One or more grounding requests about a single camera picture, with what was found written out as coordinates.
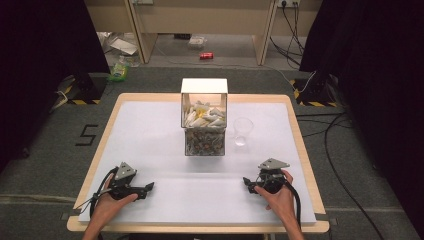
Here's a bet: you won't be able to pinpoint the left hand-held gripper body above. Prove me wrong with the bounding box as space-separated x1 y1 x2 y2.
107 161 148 201

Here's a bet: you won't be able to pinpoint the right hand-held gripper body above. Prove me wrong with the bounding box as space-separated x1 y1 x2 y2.
253 157 291 195

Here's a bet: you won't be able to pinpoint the person's right hand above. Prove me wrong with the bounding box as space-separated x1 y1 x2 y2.
254 169 297 222

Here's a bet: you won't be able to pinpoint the person's left hand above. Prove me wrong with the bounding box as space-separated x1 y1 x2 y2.
90 192 139 229

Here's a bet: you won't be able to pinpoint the wooden table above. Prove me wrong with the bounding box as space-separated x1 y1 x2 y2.
66 92 331 234

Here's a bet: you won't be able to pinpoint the white table mat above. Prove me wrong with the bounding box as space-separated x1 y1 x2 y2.
78 100 317 224

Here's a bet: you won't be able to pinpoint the clear plastic cup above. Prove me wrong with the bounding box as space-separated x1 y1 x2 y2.
232 117 255 147

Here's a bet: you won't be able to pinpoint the pile of white sachets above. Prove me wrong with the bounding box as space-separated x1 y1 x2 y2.
183 100 227 129

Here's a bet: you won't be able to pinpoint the clear box with white lid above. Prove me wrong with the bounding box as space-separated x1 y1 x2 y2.
180 77 229 157

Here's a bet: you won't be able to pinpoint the black stand base striped tape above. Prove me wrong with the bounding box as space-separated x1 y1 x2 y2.
289 71 338 108
57 72 110 106

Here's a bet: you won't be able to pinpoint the green snack packet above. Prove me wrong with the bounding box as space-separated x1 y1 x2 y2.
107 62 130 83

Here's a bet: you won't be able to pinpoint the black curtain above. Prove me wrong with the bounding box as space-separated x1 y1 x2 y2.
0 0 111 174
298 0 424 231

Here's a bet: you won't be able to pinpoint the crumpled clear plastic bag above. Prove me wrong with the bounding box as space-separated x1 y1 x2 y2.
96 31 141 68

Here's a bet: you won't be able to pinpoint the clear plastic food container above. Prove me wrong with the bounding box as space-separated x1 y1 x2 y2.
187 35 208 51

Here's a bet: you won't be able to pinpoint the beige wooden desk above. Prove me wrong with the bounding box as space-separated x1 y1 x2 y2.
83 0 324 67

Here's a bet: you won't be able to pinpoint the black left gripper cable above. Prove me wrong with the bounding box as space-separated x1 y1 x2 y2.
73 166 120 218

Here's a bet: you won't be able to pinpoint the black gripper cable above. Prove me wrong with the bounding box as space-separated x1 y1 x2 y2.
285 180 303 231
73 166 120 218

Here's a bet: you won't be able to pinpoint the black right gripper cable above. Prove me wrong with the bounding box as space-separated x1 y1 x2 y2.
285 180 303 231

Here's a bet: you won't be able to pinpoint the black floor cable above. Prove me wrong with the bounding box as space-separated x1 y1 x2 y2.
295 111 388 240

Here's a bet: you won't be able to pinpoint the black hanging power cables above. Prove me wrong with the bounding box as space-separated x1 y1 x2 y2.
269 2 309 68

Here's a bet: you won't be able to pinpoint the white wall socket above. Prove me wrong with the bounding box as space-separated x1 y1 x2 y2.
277 0 301 9

